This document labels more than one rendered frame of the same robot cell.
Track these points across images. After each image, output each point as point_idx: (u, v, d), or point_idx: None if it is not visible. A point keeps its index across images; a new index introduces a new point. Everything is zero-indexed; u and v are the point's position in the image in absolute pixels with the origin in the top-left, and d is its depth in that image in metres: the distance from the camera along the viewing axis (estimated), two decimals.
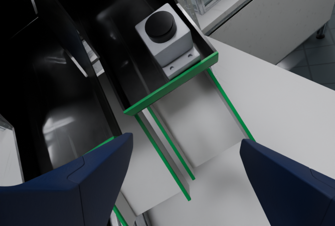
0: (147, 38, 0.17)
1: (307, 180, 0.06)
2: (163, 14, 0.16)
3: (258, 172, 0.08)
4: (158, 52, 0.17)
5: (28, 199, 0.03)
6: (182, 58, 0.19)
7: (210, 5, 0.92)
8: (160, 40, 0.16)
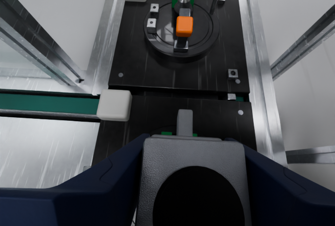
0: (151, 201, 0.06)
1: (276, 178, 0.06)
2: (223, 198, 0.06)
3: None
4: None
5: (79, 202, 0.03)
6: None
7: None
8: None
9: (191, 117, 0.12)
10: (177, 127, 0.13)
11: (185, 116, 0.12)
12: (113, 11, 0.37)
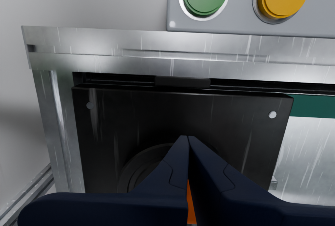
0: None
1: (213, 175, 0.06)
2: None
3: (191, 169, 0.08)
4: None
5: (187, 208, 0.03)
6: None
7: None
8: None
9: None
10: None
11: None
12: None
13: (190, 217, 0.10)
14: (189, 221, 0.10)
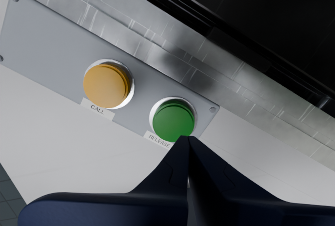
0: None
1: (213, 175, 0.06)
2: None
3: (191, 169, 0.08)
4: None
5: (187, 208, 0.03)
6: None
7: None
8: None
9: None
10: None
11: None
12: None
13: None
14: None
